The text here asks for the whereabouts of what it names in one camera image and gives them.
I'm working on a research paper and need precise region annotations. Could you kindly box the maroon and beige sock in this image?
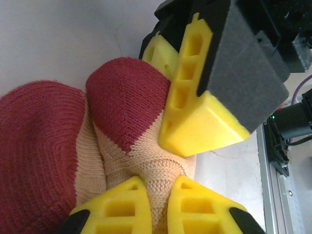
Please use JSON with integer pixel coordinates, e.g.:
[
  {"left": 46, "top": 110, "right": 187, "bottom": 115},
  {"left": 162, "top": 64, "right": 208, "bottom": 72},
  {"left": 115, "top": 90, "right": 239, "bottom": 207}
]
[
  {"left": 0, "top": 80, "right": 108, "bottom": 234},
  {"left": 85, "top": 57, "right": 197, "bottom": 234}
]

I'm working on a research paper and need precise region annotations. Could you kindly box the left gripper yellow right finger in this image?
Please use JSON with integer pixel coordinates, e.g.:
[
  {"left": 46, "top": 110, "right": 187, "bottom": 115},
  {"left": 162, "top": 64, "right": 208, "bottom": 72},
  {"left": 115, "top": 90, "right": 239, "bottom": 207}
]
[{"left": 167, "top": 175, "right": 268, "bottom": 234}]

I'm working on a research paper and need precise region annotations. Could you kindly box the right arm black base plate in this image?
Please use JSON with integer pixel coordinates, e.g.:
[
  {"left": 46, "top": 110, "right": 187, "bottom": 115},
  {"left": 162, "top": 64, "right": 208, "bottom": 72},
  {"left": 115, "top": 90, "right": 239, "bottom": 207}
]
[{"left": 264, "top": 119, "right": 291, "bottom": 177}]

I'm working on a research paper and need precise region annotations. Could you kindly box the long aluminium mounting rail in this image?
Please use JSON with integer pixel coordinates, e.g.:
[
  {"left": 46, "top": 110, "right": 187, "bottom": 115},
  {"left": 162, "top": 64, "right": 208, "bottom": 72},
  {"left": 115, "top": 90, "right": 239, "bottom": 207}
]
[{"left": 257, "top": 123, "right": 297, "bottom": 234}]

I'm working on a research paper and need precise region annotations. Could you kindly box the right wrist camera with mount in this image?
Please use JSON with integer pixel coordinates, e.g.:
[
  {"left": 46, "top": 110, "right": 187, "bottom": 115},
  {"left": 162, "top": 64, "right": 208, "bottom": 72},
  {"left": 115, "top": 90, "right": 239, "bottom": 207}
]
[{"left": 291, "top": 30, "right": 312, "bottom": 74}]

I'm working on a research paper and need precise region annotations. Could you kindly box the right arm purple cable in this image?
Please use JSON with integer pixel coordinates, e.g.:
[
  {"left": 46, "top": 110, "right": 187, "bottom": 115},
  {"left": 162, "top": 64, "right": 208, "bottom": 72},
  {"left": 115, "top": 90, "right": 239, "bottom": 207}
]
[{"left": 291, "top": 74, "right": 312, "bottom": 104}]

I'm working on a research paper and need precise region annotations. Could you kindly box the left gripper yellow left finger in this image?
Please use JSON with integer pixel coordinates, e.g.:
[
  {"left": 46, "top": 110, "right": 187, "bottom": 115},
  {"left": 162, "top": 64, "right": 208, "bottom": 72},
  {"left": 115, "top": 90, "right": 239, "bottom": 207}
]
[{"left": 57, "top": 175, "right": 153, "bottom": 234}]

